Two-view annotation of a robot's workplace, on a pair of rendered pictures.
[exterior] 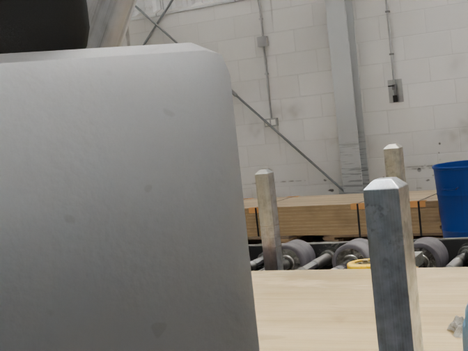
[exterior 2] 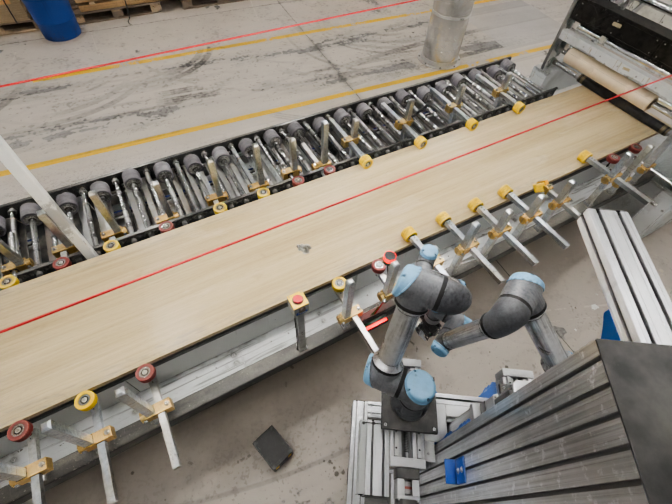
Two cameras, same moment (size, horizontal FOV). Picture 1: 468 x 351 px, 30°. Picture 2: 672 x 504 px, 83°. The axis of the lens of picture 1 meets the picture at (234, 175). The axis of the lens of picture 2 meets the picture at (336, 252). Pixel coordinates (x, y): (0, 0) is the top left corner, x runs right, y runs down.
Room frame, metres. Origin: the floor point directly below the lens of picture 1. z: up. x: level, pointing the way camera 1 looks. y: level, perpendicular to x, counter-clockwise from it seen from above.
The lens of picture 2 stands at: (0.43, 0.65, 2.63)
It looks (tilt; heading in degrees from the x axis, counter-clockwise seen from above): 54 degrees down; 301
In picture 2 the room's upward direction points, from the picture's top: 4 degrees clockwise
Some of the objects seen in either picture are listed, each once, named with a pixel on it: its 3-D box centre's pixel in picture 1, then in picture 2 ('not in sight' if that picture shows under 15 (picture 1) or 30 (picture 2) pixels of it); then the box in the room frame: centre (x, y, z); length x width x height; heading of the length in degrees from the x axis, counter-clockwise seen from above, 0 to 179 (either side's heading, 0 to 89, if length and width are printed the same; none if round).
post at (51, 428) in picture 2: not in sight; (79, 438); (1.39, 0.98, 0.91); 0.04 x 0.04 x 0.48; 64
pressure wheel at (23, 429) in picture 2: not in sight; (25, 432); (1.61, 1.10, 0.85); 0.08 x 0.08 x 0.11
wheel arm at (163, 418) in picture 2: not in sight; (163, 418); (1.21, 0.74, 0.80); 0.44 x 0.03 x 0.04; 154
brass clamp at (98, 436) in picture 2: not in sight; (96, 439); (1.38, 0.96, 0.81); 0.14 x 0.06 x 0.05; 64
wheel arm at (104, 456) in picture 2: not in sight; (103, 448); (1.33, 0.96, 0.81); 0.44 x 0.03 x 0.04; 154
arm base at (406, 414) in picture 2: not in sight; (411, 398); (0.36, 0.12, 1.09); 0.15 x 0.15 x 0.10
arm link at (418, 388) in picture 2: not in sight; (416, 388); (0.37, 0.12, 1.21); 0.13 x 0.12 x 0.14; 11
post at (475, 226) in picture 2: not in sight; (462, 250); (0.50, -0.82, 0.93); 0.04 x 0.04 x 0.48; 64
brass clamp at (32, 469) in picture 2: not in sight; (31, 472); (1.49, 1.18, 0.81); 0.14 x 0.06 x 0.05; 64
